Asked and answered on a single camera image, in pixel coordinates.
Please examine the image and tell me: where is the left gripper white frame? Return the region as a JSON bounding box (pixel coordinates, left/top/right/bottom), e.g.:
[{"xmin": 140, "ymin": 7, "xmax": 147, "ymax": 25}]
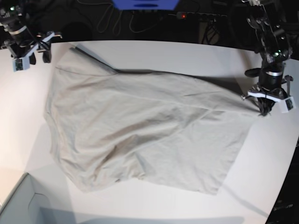
[{"xmin": 240, "ymin": 74, "xmax": 294, "ymax": 117}]

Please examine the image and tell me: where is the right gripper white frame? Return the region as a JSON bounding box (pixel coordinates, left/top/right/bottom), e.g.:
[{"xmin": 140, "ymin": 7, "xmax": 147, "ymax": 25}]
[{"xmin": 0, "ymin": 31, "xmax": 62, "ymax": 72}]

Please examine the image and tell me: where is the beige t-shirt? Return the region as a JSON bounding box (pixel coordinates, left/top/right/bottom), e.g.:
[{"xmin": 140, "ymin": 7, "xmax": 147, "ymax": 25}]
[{"xmin": 44, "ymin": 48, "xmax": 261, "ymax": 195}]

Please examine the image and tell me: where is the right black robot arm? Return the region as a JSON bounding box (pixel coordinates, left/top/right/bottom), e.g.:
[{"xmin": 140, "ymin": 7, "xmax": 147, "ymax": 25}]
[{"xmin": 0, "ymin": 0, "xmax": 62, "ymax": 72}]

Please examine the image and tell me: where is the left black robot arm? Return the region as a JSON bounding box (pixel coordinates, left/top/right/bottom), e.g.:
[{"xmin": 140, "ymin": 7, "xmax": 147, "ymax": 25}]
[{"xmin": 243, "ymin": 0, "xmax": 296, "ymax": 116}]

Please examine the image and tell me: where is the black power strip red light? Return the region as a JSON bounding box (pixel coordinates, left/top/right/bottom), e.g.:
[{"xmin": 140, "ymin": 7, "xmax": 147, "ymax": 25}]
[{"xmin": 174, "ymin": 12, "xmax": 228, "ymax": 22}]

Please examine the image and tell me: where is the grey box at corner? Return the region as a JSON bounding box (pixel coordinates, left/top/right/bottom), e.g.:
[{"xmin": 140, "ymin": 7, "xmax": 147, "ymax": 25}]
[{"xmin": 0, "ymin": 173, "xmax": 76, "ymax": 224}]

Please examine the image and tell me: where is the blue overhead mount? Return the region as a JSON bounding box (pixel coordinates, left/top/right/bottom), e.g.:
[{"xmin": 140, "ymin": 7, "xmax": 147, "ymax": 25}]
[{"xmin": 112, "ymin": 0, "xmax": 179, "ymax": 10}]

